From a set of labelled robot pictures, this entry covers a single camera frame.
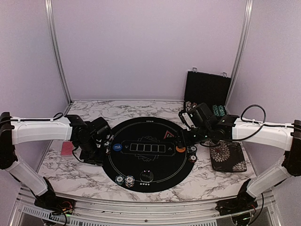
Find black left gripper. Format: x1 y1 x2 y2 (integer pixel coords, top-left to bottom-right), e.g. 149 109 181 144
77 138 107 166

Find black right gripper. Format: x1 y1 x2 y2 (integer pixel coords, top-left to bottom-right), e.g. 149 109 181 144
173 126 212 149

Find small green fifty chip stack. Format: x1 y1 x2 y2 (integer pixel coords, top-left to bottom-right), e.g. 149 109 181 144
103 141 110 147

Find blue small blind button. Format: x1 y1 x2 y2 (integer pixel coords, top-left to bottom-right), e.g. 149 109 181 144
112 143 123 152

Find orange big blind button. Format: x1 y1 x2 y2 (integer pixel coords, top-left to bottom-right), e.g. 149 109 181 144
176 146 186 153

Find clear round dealer button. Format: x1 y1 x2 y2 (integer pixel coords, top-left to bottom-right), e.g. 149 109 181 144
140 170 154 183

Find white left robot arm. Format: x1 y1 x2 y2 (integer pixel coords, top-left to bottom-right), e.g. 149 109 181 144
0 112 111 210

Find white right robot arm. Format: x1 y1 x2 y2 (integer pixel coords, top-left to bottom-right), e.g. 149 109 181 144
176 103 301 211

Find red playing card deck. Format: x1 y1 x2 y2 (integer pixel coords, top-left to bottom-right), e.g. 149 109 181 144
60 141 73 157

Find green chips in case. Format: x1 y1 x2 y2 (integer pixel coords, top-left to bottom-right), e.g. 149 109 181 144
212 105 226 117

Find black floral rectangular tray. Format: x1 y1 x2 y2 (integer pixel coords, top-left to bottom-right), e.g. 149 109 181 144
209 141 247 173

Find black poker chip case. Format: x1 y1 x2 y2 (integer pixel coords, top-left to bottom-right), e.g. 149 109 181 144
183 71 231 109

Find round black poker mat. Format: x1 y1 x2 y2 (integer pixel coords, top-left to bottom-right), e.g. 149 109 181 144
103 117 196 193

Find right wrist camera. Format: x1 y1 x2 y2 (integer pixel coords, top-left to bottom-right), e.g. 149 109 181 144
178 103 218 128

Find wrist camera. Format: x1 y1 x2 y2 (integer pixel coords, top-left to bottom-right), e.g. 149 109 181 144
89 117 111 143
178 103 218 128

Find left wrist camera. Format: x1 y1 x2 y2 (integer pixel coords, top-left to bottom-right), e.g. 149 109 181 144
89 117 111 143

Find aluminium front rail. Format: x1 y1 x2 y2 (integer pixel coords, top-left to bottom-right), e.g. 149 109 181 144
8 187 281 226

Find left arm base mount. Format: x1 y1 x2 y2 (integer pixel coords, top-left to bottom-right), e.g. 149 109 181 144
32 189 76 215

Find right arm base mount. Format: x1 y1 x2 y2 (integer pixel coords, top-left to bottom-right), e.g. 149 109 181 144
215 192 258 216

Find right aluminium frame post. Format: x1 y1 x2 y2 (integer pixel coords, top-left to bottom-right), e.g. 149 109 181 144
227 0 253 104

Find aluminium frame post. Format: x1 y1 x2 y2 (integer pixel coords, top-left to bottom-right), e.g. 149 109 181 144
227 0 253 104
45 0 72 105

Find left aluminium frame post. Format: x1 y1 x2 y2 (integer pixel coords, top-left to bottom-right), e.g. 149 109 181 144
45 0 72 105

